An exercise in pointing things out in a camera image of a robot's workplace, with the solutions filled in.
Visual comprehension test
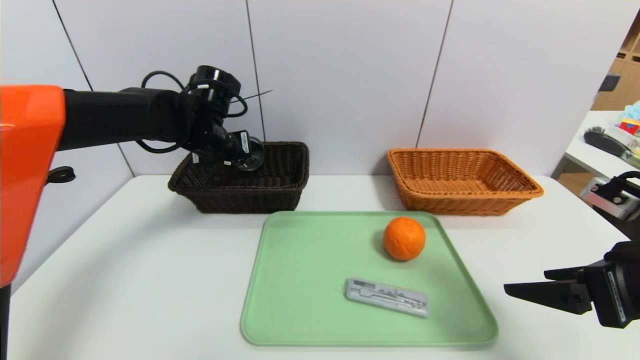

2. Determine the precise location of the clear plastic package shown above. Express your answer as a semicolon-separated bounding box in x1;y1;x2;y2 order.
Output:
606;126;640;170

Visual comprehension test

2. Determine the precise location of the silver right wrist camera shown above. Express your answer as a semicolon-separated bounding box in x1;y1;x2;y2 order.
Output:
580;176;640;221

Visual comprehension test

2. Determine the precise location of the wooden shelf cabinet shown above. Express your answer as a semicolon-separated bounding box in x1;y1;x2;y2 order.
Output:
590;10;640;112

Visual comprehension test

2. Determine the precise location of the glass cup with black holder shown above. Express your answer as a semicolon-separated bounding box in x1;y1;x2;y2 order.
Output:
234;138;266;173

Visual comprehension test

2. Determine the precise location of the black right camera cable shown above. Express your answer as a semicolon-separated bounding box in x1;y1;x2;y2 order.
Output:
602;170;640;193

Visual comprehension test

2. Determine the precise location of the grey packet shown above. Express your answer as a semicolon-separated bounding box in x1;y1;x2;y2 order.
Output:
345;277;430;318

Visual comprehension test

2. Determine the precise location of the metal drawing compass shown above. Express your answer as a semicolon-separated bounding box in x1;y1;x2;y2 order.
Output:
351;281;425;309

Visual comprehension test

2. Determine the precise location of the dark brown wicker basket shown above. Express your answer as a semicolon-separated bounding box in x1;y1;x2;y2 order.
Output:
168;141;310;215

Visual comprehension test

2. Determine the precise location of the blue plush toy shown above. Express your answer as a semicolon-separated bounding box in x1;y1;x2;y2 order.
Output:
617;101;640;125

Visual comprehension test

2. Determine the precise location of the black round brush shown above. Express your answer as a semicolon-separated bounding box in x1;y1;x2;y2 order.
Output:
583;127;628;157

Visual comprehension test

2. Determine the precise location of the green plastic tray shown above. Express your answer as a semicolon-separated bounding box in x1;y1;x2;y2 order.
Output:
240;210;499;347

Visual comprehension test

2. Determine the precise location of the white side table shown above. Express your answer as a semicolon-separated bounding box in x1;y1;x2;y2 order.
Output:
563;111;640;183

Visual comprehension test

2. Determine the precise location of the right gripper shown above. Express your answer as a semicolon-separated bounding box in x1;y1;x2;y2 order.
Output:
503;240;640;329

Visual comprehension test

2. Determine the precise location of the black left camera cable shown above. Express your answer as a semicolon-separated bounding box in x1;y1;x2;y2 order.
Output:
135;70;249;154

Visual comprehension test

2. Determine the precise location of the orange wicker basket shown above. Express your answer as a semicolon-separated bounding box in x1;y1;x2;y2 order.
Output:
386;148;544;217

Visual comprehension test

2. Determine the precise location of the black camera cable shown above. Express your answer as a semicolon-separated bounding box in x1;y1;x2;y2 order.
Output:
135;70;249;154
602;170;640;193

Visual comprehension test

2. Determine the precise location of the orange fruit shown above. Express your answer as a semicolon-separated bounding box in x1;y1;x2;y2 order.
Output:
383;216;427;262

